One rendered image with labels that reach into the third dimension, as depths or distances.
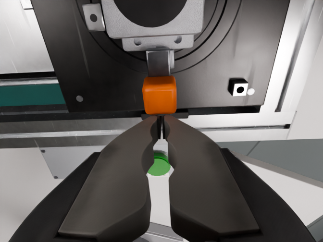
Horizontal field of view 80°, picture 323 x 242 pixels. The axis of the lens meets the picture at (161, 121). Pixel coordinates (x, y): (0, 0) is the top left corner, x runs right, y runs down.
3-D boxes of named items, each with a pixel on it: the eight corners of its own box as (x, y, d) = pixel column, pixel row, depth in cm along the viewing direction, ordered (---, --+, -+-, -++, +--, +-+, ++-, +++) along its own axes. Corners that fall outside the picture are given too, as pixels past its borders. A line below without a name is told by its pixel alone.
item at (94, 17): (109, 29, 17) (105, 30, 16) (93, 30, 17) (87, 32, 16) (105, 2, 16) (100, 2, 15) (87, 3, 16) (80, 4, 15)
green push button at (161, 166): (170, 167, 31) (170, 176, 30) (145, 167, 31) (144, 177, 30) (169, 148, 29) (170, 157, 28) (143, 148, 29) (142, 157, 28)
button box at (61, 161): (178, 152, 36) (180, 178, 31) (68, 155, 37) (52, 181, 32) (178, 120, 33) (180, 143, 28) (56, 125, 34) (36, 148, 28)
